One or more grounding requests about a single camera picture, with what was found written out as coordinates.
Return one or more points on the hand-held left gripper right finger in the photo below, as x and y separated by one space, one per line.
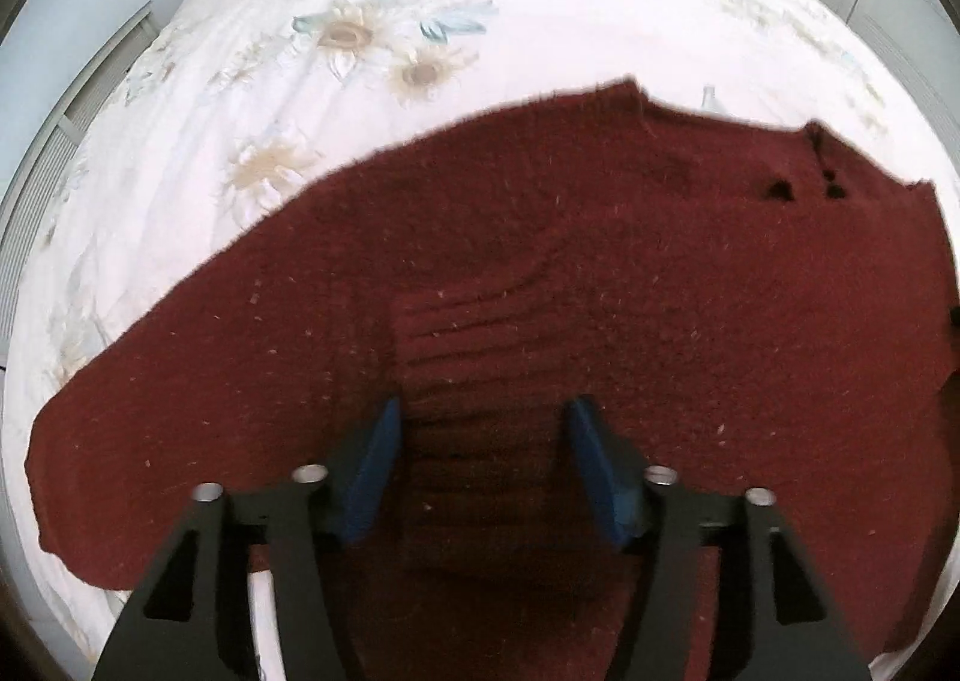
600 475

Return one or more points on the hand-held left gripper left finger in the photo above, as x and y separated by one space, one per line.
373 471

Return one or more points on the dark red knitted sweater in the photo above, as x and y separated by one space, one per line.
525 238

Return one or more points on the white floral bedsheet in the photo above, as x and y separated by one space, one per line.
540 28

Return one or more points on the white slatted radiator cover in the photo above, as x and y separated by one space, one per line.
52 148

